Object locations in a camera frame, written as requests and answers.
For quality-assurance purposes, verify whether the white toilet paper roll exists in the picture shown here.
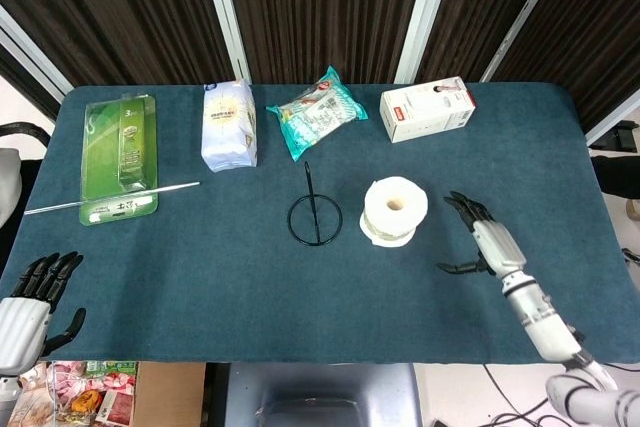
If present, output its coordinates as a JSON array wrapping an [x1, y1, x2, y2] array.
[[358, 175, 430, 249]]

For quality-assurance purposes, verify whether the pink snack bag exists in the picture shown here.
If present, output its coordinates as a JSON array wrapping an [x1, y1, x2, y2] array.
[[48, 360, 92, 399]]

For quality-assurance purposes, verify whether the red snack packet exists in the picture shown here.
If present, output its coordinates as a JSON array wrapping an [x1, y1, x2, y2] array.
[[96, 389, 136, 427]]

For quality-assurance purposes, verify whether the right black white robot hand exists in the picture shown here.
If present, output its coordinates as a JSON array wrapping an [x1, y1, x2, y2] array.
[[436, 190, 529, 281]]

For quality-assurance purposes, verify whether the black bag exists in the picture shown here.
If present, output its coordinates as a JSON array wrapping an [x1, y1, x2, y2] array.
[[589, 152, 640, 201]]

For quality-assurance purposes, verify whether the white carton box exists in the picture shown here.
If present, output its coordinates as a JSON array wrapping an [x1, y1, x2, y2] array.
[[379, 75, 477, 144]]

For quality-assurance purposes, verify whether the thin silver metal rod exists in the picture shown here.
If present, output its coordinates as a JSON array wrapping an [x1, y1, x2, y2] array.
[[23, 181, 201, 216]]

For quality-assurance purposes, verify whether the green snack bag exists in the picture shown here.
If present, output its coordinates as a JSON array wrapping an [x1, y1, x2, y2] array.
[[85, 360, 139, 392]]

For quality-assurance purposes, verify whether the brown cardboard box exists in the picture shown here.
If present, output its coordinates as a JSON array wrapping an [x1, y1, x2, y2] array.
[[130, 361, 207, 427]]

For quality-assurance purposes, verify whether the black floor cable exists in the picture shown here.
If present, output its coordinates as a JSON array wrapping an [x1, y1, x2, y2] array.
[[480, 364, 554, 427]]

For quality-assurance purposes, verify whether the black wire stand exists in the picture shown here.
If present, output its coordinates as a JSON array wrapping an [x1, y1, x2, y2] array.
[[287, 161, 344, 247]]

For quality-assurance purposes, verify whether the teal wet wipes pack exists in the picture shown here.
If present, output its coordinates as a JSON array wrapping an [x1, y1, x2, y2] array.
[[265, 65, 369, 162]]

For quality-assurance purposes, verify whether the blue table cloth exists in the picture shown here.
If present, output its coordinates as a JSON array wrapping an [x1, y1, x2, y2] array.
[[0, 82, 640, 366]]

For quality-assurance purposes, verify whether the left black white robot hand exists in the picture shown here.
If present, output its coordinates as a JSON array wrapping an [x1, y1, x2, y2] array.
[[0, 250, 87, 378]]

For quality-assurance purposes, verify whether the white tissue pack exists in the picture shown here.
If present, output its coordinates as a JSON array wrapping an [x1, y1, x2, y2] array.
[[200, 79, 260, 174]]

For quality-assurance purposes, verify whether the green blister pack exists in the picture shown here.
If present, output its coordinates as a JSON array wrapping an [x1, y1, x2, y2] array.
[[79, 94, 160, 227]]

